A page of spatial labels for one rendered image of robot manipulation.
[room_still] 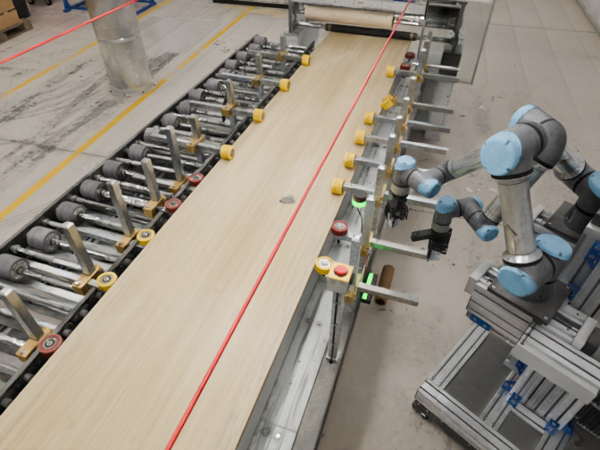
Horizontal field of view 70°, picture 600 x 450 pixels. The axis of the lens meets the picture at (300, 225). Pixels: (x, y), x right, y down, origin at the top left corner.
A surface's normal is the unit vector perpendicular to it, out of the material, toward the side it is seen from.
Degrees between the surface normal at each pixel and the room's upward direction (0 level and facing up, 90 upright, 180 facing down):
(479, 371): 0
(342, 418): 0
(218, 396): 0
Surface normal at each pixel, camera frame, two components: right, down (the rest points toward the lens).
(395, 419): 0.00, -0.74
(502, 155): -0.84, 0.27
